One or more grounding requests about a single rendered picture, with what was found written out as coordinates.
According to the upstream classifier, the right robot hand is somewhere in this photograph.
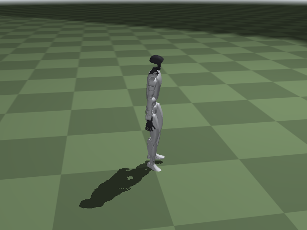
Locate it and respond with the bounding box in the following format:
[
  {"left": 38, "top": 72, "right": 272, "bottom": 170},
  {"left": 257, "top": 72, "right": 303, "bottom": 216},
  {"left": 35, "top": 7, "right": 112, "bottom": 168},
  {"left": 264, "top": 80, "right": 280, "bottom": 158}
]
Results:
[{"left": 145, "top": 117, "right": 155, "bottom": 131}]

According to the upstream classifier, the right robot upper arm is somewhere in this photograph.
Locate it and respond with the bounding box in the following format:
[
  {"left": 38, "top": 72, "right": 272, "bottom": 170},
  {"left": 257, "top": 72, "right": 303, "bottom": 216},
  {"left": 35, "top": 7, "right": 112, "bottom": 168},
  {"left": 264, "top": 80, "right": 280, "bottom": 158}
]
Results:
[{"left": 147, "top": 77, "right": 157, "bottom": 104}]

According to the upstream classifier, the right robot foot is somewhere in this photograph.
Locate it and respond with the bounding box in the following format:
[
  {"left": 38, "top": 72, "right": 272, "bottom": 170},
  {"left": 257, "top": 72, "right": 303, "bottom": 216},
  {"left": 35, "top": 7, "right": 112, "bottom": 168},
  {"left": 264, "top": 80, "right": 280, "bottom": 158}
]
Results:
[{"left": 147, "top": 162, "right": 161, "bottom": 172}]

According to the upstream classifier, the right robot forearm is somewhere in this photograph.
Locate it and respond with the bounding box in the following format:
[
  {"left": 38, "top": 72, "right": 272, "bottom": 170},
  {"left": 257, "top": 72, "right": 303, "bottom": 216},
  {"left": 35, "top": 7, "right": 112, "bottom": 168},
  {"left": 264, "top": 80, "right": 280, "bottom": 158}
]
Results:
[{"left": 147, "top": 98, "right": 154, "bottom": 120}]

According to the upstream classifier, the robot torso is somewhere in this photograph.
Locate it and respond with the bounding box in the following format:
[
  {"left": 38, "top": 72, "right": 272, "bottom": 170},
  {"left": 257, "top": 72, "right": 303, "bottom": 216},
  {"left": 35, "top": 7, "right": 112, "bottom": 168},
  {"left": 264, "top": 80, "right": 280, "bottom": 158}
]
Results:
[{"left": 146, "top": 70, "right": 162, "bottom": 114}]

